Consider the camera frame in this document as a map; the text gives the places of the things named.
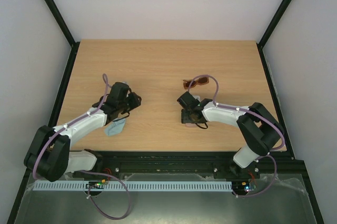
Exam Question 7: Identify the pink glasses case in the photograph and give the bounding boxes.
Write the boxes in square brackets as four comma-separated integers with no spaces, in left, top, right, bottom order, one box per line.
[184,123,197,128]

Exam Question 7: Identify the brown rectangular sunglasses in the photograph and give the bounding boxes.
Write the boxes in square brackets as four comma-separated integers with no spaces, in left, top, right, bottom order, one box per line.
[183,76,209,90]

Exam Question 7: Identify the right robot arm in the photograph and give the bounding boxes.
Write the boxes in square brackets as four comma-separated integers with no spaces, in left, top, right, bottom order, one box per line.
[177,92,285,178]

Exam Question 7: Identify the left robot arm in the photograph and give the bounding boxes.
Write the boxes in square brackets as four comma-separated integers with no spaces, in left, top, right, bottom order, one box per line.
[24,82,142,182]

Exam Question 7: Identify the blue cleaning cloth lower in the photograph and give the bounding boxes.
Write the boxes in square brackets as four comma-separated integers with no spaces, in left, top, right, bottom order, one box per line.
[104,119,126,137]

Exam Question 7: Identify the metal floor plate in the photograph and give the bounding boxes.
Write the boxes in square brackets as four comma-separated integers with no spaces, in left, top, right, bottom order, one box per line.
[15,179,316,223]

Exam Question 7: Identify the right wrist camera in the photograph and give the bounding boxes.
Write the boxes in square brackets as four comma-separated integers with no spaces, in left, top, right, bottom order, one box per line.
[193,95,201,105]

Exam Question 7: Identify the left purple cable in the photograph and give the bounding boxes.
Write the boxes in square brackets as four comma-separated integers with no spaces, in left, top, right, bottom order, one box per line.
[33,73,131,220]

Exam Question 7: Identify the purple cable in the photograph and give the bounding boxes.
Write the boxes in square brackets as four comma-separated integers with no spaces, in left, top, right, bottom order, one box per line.
[33,73,131,220]
[186,74,286,198]

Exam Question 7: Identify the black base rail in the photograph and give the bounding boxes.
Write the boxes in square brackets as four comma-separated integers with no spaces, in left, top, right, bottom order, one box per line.
[73,150,306,180]

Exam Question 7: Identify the light blue cable duct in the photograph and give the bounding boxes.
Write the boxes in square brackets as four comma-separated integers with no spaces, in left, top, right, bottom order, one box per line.
[33,181,232,192]

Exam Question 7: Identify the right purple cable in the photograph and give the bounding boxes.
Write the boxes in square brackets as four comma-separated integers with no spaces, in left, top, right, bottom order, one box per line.
[186,74,286,198]

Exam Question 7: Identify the left black frame post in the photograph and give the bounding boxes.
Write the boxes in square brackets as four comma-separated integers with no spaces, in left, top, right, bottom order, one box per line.
[27,0,78,48]

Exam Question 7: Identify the black frame post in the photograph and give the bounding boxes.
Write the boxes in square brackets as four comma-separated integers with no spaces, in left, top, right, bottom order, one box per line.
[257,0,310,48]
[27,0,78,48]

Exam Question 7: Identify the right black frame post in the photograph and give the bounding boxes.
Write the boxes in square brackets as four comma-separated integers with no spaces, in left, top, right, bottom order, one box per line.
[257,0,310,48]

